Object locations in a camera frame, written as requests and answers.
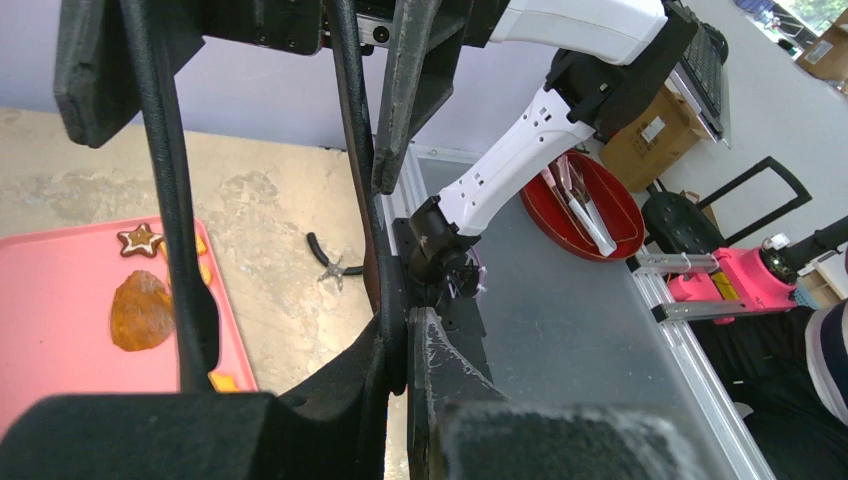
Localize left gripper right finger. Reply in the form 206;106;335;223
407;307;709;479

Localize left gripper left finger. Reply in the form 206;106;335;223
1;321;388;479

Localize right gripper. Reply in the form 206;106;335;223
53;1;506;195

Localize metal tongs black tips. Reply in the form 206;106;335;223
121;1;377;394

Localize pink serving tray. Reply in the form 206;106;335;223
0;215;260;439

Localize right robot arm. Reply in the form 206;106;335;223
53;1;699;284

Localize orange fish cookie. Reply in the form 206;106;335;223
207;372;240;393

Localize brown star cookie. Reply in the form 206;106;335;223
116;222;164;258

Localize square cracker cookie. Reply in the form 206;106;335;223
158;234;208;257

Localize round cracker cookie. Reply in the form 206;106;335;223
166;263;213;287

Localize brown croissant pastry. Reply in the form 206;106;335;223
110;270;175;352

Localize red bowl with utensils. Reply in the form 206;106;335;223
520;149;645;262

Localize black stool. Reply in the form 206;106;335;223
641;156;812;254

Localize pink black device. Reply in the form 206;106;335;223
668;245;798;325

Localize cardboard box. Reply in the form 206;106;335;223
600;87;710;192

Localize black keyboard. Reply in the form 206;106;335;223
669;22;729;145

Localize black base frame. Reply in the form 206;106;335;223
392;218;493;394

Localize black handled pliers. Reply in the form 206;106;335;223
305;232;364;292

